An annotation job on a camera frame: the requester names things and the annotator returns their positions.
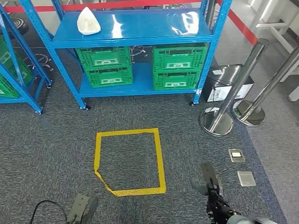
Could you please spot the plain silver floor outlet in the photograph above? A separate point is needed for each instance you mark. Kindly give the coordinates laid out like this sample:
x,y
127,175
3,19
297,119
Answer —
x,y
246,178

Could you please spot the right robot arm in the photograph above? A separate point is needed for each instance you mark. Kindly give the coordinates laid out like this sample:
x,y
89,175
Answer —
x,y
219,207

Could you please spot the white table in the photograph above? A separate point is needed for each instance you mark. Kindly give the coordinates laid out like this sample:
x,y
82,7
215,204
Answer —
x,y
282,40

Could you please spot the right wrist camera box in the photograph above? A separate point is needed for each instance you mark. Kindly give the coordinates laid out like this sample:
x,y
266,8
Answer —
x,y
208,173

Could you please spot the chrome stanchion post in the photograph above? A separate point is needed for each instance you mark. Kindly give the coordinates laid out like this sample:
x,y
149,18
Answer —
x,y
268,88
235,89
210,15

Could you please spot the blue metal shelf rack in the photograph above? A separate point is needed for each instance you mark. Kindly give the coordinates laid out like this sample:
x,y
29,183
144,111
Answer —
x,y
30,100
140,24

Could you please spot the red barrier belt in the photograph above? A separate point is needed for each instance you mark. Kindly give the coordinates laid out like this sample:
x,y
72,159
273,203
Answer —
x,y
93,5
242,28

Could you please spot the chrome chair base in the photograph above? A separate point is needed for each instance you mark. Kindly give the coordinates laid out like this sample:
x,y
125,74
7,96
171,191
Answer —
x,y
44,58
137,49

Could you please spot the white curved plastic part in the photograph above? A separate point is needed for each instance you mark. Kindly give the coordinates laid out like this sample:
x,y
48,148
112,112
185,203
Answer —
x,y
87,21

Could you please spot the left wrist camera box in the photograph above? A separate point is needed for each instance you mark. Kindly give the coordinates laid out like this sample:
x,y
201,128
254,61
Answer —
x,y
78,208

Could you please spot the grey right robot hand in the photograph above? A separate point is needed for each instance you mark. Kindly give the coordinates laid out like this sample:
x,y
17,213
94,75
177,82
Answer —
x,y
201,188

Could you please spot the silver floor outlet white insert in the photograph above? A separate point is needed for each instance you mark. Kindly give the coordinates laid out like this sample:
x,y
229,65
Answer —
x,y
236,155

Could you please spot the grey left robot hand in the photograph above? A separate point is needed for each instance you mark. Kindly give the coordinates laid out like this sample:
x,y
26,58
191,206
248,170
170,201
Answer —
x,y
92,208

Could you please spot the black ribbed round base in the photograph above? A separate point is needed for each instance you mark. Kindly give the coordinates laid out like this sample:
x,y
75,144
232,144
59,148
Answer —
x,y
20,26

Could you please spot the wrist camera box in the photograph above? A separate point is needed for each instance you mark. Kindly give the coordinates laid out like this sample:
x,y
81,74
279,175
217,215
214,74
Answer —
x,y
208,173
78,208

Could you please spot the black box with labels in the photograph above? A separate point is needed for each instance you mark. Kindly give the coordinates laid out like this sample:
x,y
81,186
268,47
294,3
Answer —
x,y
224,72

